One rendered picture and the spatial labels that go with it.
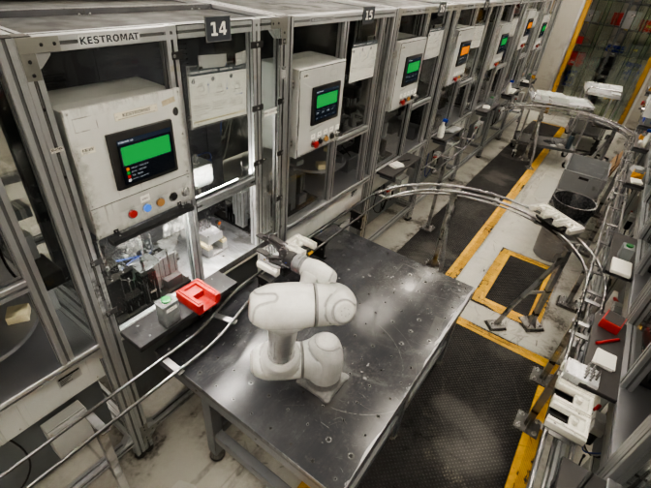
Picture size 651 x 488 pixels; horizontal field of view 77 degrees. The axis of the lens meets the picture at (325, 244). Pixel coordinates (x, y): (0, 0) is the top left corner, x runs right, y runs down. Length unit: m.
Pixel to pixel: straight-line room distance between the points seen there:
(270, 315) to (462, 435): 1.85
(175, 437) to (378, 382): 1.23
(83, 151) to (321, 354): 1.12
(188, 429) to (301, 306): 1.63
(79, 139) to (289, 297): 0.82
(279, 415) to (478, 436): 1.38
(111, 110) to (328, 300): 0.92
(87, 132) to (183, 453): 1.76
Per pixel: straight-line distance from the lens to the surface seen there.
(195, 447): 2.62
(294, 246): 2.36
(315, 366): 1.77
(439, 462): 2.67
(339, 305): 1.17
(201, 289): 2.01
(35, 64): 1.44
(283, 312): 1.18
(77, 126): 1.50
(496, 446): 2.84
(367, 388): 1.98
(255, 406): 1.90
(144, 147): 1.61
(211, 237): 2.21
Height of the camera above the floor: 2.27
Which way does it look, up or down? 35 degrees down
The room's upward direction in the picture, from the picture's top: 6 degrees clockwise
